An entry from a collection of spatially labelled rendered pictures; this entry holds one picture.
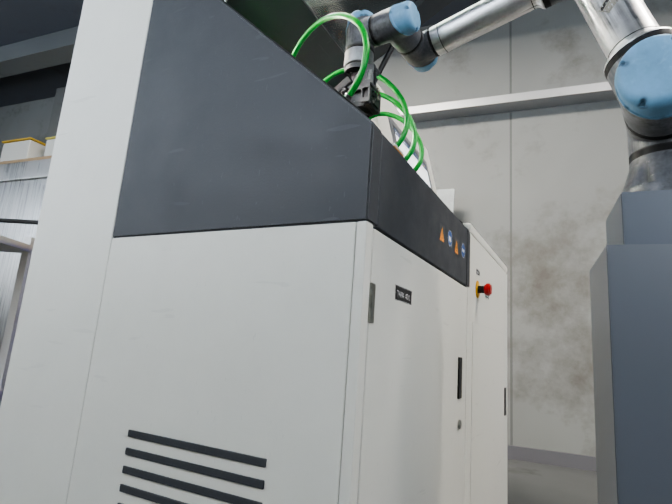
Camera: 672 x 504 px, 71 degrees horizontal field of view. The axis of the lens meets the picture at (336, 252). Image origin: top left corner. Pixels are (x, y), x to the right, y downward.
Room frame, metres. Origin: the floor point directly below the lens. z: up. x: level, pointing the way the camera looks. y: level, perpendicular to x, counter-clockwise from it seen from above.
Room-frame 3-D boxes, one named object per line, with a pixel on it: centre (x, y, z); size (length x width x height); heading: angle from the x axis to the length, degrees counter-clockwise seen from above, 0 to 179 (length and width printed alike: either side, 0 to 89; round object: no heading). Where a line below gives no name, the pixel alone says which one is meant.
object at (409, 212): (1.00, -0.19, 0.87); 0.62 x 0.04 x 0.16; 151
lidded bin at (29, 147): (4.61, 3.22, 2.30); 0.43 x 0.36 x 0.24; 67
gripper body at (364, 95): (1.08, -0.03, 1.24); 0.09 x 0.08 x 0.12; 62
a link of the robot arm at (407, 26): (1.04, -0.11, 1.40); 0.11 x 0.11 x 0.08; 53
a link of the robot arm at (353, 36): (1.08, -0.03, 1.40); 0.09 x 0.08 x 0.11; 53
